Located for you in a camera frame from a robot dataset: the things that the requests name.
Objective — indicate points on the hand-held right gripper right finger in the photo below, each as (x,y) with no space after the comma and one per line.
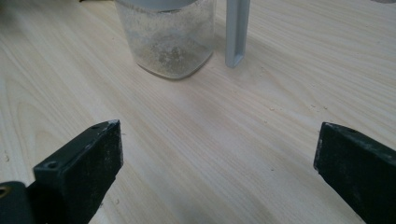
(358,168)

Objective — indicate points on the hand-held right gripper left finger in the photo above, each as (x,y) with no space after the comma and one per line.
(81,168)

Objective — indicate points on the clear seasoning jar grey lid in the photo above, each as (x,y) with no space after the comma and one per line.
(171,46)

